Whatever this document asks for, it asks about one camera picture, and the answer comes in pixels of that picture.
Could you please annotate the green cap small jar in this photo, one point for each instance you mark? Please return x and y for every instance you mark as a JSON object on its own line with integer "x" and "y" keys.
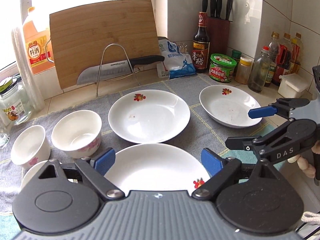
{"x": 236, "y": 55}

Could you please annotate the bamboo cutting board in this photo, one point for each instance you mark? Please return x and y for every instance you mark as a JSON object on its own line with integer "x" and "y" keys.
{"x": 86, "y": 35}

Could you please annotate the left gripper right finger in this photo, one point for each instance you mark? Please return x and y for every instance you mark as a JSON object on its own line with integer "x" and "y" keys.
{"x": 222, "y": 171}

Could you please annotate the kitchen knife black handle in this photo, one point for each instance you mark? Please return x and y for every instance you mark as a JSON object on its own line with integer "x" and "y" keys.
{"x": 115, "y": 69}

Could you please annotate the drinking glass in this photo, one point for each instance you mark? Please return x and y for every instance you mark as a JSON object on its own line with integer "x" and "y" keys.
{"x": 4, "y": 135}

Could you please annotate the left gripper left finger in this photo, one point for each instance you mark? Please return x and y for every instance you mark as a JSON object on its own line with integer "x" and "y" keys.
{"x": 93, "y": 169}

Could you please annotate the green sauce jar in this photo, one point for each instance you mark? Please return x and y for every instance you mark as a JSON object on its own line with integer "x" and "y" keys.
{"x": 221, "y": 68}

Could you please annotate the orange cooking wine jug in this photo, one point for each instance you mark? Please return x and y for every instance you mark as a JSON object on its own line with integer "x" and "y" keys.
{"x": 38, "y": 45}

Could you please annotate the white seasoning box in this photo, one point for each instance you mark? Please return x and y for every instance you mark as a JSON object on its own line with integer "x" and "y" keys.
{"x": 292, "y": 86}

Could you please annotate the white bowl pink flowers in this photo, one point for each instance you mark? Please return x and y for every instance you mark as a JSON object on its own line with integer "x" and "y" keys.
{"x": 78, "y": 134}

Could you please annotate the grey checked mat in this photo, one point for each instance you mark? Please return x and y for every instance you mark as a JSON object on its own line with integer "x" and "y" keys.
{"x": 201, "y": 131}

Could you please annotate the gloved right hand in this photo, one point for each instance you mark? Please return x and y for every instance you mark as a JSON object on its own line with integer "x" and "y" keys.
{"x": 304, "y": 165}

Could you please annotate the white blue salt bag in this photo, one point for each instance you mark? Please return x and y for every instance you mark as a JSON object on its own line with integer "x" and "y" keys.
{"x": 176, "y": 63}

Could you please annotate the dark red knife block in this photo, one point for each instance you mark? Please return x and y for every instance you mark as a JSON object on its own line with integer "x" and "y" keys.
{"x": 218, "y": 32}

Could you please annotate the clear glass oil bottle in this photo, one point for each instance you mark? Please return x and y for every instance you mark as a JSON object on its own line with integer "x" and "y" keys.
{"x": 259, "y": 72}

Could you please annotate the small white cup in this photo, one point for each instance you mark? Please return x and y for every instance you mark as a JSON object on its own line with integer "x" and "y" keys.
{"x": 30, "y": 147}

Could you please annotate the dark vinegar bottle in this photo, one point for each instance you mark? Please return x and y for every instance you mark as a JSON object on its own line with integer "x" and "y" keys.
{"x": 201, "y": 45}

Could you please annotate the plastic wrap roll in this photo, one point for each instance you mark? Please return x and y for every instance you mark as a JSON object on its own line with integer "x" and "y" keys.
{"x": 32, "y": 90}

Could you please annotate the yellow oil bottle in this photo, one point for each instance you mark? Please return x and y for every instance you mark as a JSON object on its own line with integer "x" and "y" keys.
{"x": 297, "y": 52}

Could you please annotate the white plate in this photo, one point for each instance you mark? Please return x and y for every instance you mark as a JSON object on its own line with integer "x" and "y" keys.
{"x": 229, "y": 106}
{"x": 149, "y": 116}
{"x": 156, "y": 167}

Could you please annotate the black knife in block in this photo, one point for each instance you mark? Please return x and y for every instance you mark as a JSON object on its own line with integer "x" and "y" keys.
{"x": 204, "y": 5}
{"x": 212, "y": 8}
{"x": 218, "y": 8}
{"x": 228, "y": 9}

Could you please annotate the red label sauce bottle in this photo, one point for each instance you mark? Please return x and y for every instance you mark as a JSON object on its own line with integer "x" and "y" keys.
{"x": 283, "y": 59}

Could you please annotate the yellow lid spice jar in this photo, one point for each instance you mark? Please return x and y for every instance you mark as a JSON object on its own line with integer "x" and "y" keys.
{"x": 243, "y": 70}

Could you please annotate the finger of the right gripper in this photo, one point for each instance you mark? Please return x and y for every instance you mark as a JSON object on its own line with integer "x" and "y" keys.
{"x": 291, "y": 138}
{"x": 282, "y": 107}

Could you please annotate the glass jar green lid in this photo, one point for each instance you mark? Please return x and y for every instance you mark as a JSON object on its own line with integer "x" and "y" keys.
{"x": 15, "y": 102}

